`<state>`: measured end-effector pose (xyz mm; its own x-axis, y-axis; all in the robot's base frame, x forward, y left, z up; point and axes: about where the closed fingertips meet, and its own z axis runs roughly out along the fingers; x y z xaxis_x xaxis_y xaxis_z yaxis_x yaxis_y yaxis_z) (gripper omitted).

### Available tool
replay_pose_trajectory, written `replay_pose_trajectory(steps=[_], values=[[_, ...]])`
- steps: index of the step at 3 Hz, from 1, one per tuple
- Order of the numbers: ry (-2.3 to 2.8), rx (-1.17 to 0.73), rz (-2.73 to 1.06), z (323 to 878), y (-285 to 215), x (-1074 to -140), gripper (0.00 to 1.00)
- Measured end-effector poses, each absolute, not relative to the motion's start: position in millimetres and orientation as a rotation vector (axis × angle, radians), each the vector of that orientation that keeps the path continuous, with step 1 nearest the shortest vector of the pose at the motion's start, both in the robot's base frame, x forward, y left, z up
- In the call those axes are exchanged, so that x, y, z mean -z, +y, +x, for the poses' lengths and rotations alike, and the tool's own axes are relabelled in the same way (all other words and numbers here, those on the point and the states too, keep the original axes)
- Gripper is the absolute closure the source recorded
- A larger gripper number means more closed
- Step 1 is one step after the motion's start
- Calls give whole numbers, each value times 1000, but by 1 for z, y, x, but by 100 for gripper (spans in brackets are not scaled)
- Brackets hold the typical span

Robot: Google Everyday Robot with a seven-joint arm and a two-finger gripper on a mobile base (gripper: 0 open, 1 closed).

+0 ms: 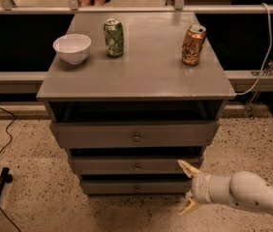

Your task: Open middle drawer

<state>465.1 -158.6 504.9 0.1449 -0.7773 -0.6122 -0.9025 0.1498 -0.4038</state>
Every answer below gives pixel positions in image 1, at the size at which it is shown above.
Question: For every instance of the orange soda can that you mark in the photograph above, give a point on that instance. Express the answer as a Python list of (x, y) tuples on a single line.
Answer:
[(192, 44)]

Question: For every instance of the grey wooden drawer cabinet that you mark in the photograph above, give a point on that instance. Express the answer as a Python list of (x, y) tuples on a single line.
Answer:
[(149, 83)]

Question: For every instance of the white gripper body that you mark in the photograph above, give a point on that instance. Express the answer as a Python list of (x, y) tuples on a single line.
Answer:
[(200, 188)]

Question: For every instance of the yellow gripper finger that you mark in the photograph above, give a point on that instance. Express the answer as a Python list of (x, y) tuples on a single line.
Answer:
[(188, 169), (191, 205)]

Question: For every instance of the grey top drawer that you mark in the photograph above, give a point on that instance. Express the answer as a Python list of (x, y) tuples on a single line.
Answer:
[(112, 135)]

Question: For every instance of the grey bottom drawer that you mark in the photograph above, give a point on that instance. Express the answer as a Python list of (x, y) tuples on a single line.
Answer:
[(136, 187)]

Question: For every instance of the grey drawer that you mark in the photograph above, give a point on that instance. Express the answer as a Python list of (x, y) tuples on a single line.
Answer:
[(136, 187), (129, 165), (112, 135)]

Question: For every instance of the white ceramic bowl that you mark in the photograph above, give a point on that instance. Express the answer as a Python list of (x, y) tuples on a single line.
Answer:
[(72, 48)]

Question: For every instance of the green soda can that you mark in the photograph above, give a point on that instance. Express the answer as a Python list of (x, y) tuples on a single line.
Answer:
[(114, 36)]

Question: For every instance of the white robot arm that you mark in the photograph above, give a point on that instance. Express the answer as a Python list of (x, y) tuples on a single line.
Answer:
[(243, 191)]

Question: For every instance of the metal railing frame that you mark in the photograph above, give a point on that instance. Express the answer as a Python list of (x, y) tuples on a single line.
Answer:
[(72, 6)]

